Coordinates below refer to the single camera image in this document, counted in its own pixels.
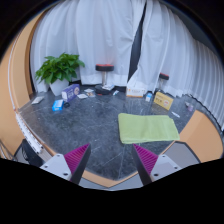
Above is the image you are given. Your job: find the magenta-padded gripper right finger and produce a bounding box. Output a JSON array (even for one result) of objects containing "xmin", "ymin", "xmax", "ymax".
[{"xmin": 131, "ymin": 143, "xmax": 183, "ymax": 186}]

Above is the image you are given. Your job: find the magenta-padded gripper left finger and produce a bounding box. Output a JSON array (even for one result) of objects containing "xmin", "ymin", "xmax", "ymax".
[{"xmin": 39, "ymin": 143, "xmax": 92, "ymax": 185}]

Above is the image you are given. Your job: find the light green towel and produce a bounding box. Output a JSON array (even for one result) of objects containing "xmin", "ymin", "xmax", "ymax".
[{"xmin": 117, "ymin": 112, "xmax": 181, "ymax": 145}]

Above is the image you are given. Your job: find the yellow cardboard box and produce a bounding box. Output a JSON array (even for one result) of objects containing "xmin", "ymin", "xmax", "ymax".
[{"xmin": 153, "ymin": 91, "xmax": 175, "ymax": 111}]

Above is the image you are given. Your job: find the small blue and white box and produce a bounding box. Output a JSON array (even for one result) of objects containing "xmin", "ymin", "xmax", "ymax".
[{"xmin": 144, "ymin": 92, "xmax": 154, "ymax": 103}]

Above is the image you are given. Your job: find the purple cardboard box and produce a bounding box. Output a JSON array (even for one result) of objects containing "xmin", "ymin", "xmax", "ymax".
[{"xmin": 61, "ymin": 83, "xmax": 81, "ymax": 103}]

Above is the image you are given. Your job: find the clear packet with brown contents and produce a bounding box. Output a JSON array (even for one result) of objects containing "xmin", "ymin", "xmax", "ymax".
[{"xmin": 83, "ymin": 88, "xmax": 96, "ymax": 98}]

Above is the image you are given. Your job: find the white and orange box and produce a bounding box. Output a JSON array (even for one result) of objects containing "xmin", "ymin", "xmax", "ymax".
[{"xmin": 125, "ymin": 85, "xmax": 148, "ymax": 99}]

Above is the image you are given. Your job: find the small purple container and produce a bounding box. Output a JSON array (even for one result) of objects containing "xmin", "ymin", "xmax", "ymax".
[{"xmin": 185, "ymin": 101, "xmax": 195, "ymax": 113}]

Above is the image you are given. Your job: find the flat grey white remote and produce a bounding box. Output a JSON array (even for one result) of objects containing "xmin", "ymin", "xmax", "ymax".
[{"xmin": 31, "ymin": 96, "xmax": 45, "ymax": 106}]

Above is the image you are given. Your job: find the white booklet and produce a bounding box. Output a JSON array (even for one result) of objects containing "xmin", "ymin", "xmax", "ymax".
[{"xmin": 101, "ymin": 84, "xmax": 116, "ymax": 92}]

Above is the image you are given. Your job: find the green potted plant, white pot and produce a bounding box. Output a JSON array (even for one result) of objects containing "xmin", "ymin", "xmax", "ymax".
[{"xmin": 35, "ymin": 52, "xmax": 86, "ymax": 97}]

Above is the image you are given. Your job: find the white curtain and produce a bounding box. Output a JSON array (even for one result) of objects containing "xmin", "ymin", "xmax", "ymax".
[
  {"xmin": 29, "ymin": 0, "xmax": 147, "ymax": 94},
  {"xmin": 126, "ymin": 0, "xmax": 224, "ymax": 131}
]

